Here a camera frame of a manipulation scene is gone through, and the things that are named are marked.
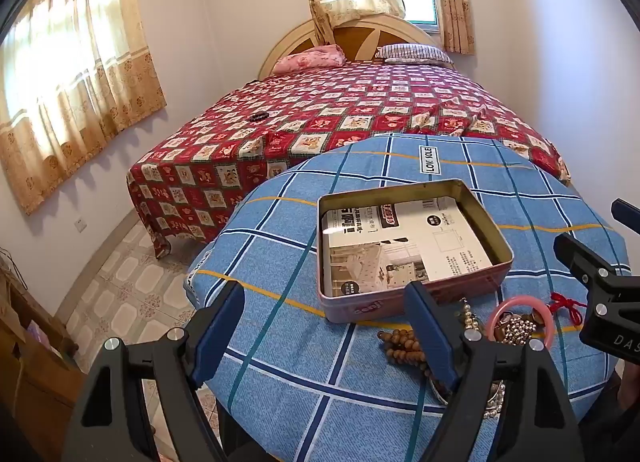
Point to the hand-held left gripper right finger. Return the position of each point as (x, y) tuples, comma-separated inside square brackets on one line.
[(429, 334)]

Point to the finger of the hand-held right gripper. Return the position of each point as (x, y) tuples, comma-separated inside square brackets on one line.
[(585, 259), (627, 217)]

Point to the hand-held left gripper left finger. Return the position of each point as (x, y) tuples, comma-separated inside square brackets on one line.
[(220, 329)]

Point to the silver bangle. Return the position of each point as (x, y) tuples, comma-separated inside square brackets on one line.
[(437, 392)]

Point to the pink bangle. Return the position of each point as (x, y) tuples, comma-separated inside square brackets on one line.
[(549, 327)]

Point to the pink metal tin box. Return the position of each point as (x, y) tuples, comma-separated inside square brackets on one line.
[(365, 309)]

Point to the printed white card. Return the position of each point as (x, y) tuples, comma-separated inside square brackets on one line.
[(430, 247)]

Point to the blue checked tablecloth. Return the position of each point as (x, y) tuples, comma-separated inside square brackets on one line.
[(300, 367)]

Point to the brown cardboard box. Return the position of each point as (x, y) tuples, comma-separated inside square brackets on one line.
[(35, 372)]

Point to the small black object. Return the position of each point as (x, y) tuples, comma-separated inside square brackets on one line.
[(260, 117)]

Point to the red patchwork bed quilt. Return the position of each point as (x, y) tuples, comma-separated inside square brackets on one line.
[(300, 117)]

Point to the striped pillow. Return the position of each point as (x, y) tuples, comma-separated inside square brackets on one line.
[(415, 53)]

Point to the pink pillow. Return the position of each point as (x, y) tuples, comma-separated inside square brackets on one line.
[(310, 59)]

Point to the wide beige patterned curtain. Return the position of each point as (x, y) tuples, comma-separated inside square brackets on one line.
[(75, 67)]

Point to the beige wooden headboard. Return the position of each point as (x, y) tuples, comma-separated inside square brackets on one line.
[(300, 37)]

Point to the white wall socket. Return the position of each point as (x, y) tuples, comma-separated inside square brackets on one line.
[(80, 226)]

